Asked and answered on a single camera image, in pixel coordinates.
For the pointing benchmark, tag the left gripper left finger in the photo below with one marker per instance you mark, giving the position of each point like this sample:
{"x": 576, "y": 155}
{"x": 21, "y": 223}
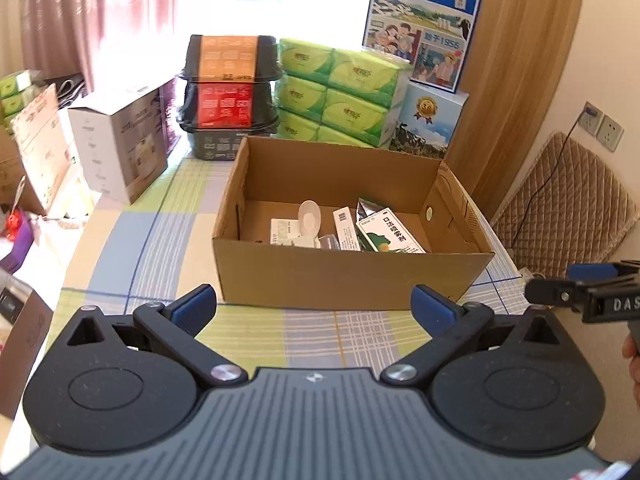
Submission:
{"x": 172, "y": 330}

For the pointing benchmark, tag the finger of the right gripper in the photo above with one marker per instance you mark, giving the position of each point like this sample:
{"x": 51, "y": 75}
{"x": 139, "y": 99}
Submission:
{"x": 592, "y": 272}
{"x": 553, "y": 292}

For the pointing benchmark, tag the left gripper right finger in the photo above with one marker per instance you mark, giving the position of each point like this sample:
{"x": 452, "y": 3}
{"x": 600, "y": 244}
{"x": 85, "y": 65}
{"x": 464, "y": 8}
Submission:
{"x": 453, "y": 330}

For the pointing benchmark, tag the green white medicine box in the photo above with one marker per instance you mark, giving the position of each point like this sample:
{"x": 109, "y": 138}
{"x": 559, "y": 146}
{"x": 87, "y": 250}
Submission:
{"x": 384, "y": 232}

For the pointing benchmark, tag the white square night light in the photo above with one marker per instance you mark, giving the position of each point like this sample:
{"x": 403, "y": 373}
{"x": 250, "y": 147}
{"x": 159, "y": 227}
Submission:
{"x": 285, "y": 232}

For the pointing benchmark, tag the clear plastic container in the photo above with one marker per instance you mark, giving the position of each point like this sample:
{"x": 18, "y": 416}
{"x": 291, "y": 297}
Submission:
{"x": 328, "y": 242}

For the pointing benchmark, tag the person right hand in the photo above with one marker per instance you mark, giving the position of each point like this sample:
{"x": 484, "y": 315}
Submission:
{"x": 630, "y": 352}

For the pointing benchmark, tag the brown quilted chair cushion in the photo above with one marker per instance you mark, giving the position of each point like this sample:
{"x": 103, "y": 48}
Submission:
{"x": 569, "y": 209}

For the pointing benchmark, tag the checkered tablecloth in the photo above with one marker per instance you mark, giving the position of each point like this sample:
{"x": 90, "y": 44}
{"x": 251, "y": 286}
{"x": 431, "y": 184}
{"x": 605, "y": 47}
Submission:
{"x": 314, "y": 411}

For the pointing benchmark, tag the white narrow box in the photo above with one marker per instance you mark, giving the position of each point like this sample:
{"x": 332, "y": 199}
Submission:
{"x": 346, "y": 230}

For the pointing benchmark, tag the silver foil pouch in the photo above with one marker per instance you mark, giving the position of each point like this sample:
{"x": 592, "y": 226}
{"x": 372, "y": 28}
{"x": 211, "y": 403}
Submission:
{"x": 366, "y": 207}

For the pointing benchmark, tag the brown cardboard box left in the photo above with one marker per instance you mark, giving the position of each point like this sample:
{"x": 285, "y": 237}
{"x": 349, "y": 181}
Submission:
{"x": 25, "y": 321}

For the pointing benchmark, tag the brown cardboard box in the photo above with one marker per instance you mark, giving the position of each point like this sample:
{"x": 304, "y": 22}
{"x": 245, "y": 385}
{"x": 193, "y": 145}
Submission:
{"x": 25, "y": 321}
{"x": 271, "y": 178}

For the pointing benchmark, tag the purple patterned box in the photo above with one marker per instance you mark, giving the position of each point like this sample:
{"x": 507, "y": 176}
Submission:
{"x": 169, "y": 107}

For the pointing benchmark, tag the white humidifier box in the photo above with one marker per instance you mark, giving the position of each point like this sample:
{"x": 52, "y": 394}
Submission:
{"x": 121, "y": 140}

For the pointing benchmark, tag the blue milk carton box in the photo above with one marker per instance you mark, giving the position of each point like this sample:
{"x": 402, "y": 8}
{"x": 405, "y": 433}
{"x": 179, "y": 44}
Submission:
{"x": 427, "y": 121}

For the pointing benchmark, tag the open cardboard carton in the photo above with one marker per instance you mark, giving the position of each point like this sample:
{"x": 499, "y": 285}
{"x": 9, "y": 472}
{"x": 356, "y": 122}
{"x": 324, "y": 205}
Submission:
{"x": 38, "y": 151}

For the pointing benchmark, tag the green tissue pack bundle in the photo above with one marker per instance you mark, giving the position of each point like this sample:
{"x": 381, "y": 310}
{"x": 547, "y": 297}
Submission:
{"x": 339, "y": 96}

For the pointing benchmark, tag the orange label black bowl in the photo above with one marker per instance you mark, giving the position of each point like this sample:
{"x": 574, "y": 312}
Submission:
{"x": 249, "y": 59}

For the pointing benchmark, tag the cartoon milk poster box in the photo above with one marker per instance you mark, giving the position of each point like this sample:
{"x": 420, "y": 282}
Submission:
{"x": 432, "y": 35}

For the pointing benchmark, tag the pink curtain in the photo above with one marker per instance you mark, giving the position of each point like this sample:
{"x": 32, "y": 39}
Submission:
{"x": 103, "y": 40}

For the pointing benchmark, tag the wall power socket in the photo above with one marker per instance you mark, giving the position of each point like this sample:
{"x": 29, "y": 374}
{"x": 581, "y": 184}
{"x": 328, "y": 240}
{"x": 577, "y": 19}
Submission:
{"x": 590, "y": 119}

